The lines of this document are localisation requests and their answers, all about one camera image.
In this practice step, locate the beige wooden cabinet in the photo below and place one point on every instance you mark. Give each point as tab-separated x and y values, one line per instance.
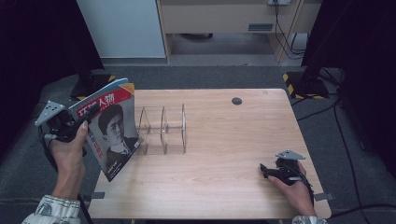
218	18

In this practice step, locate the person's right hand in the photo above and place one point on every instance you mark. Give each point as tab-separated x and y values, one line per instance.
300	196

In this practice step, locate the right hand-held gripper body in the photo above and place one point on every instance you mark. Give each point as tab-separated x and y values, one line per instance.
288	172

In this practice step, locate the magazine with portrait cover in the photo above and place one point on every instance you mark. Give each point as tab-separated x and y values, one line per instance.
115	133

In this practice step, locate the black stand base striped tape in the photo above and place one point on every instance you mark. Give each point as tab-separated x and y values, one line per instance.
306	87
87	85

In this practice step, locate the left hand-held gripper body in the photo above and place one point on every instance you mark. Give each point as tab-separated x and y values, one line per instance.
60	127

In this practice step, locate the clear acrylic divider rack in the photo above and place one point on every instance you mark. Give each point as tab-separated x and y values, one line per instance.
168	130

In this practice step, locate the dark round table grommet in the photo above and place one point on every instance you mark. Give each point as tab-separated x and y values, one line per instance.
236	101

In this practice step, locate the person's left hand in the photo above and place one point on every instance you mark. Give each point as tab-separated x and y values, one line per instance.
70	165

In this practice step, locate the white panel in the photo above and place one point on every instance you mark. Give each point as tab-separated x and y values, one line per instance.
121	28

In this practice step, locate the grey tape strip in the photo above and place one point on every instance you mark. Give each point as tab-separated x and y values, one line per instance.
97	195
323	196

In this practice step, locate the white power strip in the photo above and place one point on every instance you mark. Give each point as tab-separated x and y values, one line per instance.
279	2

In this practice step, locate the black curtain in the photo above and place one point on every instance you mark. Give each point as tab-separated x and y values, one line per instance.
358	46
37	46

